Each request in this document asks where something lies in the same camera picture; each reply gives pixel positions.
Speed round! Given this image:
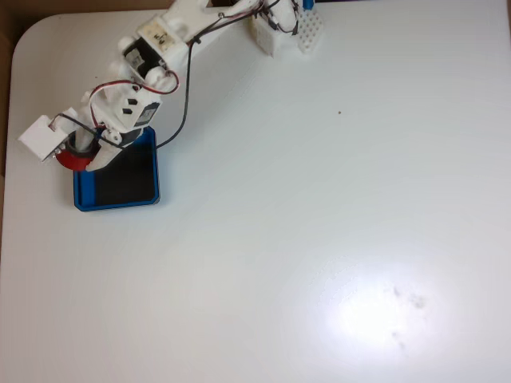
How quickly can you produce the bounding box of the red tape roll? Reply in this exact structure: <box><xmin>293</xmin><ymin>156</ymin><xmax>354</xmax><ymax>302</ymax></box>
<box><xmin>55</xmin><ymin>133</ymin><xmax>103</xmax><ymax>172</ymax></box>

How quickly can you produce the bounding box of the blue square box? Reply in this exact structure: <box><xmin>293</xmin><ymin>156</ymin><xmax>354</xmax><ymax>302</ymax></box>
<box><xmin>73</xmin><ymin>126</ymin><xmax>161</xmax><ymax>213</ymax></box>

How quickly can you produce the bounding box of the red and white wire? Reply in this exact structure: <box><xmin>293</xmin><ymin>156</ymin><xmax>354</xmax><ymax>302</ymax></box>
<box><xmin>89</xmin><ymin>0</ymin><xmax>280</xmax><ymax>131</ymax></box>

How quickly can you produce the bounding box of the white square camera box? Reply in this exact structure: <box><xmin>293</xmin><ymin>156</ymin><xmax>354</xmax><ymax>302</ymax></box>
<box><xmin>18</xmin><ymin>115</ymin><xmax>77</xmax><ymax>164</ymax></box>

